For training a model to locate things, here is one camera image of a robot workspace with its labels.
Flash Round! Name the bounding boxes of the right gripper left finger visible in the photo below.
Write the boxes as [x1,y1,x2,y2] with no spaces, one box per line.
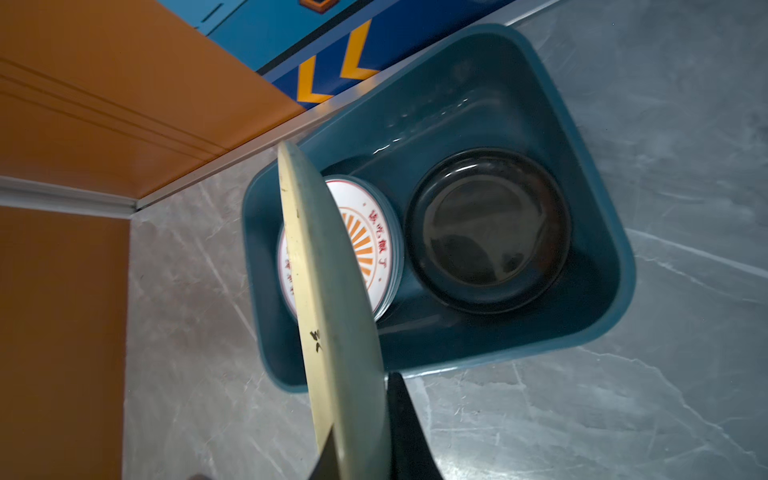
[309,429,341,480]

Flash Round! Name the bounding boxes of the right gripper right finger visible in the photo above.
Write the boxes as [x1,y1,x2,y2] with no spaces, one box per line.
[387,372,442,480]

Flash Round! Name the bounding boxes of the cream yellow plate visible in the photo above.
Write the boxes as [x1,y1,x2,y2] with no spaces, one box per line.
[278,141,392,479]

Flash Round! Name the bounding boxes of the orange sunburst plate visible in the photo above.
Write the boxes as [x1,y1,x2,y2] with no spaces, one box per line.
[275,175,404,323]

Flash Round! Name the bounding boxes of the black plate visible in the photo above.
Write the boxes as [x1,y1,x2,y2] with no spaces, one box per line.
[404,148,572,315]

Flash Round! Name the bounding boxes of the teal plastic bin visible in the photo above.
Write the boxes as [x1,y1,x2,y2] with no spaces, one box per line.
[241,23,637,394]

